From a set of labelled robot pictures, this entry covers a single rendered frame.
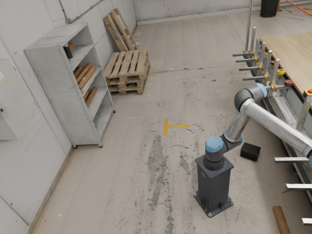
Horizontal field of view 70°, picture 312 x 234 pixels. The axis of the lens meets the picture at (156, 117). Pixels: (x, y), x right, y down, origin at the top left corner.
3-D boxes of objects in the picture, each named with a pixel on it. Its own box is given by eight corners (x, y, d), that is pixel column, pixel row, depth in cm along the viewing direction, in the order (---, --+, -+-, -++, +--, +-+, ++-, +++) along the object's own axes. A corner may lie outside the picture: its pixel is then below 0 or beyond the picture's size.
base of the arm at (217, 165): (211, 174, 194) (211, 166, 188) (198, 159, 209) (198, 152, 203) (229, 165, 199) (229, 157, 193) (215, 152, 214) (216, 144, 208)
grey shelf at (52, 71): (74, 148, 336) (22, 49, 243) (92, 113, 407) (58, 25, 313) (102, 147, 329) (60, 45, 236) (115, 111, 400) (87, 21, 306)
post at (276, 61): (268, 99, 255) (276, 59, 226) (267, 97, 257) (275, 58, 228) (271, 98, 254) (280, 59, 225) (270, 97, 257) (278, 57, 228)
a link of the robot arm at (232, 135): (215, 142, 206) (239, 83, 146) (230, 134, 211) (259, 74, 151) (225, 155, 198) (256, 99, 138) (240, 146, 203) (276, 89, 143)
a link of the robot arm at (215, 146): (201, 153, 201) (201, 139, 191) (216, 146, 206) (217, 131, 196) (212, 164, 190) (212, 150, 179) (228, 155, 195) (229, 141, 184)
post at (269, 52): (262, 88, 275) (269, 51, 246) (261, 87, 278) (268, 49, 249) (265, 88, 274) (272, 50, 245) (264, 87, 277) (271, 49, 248)
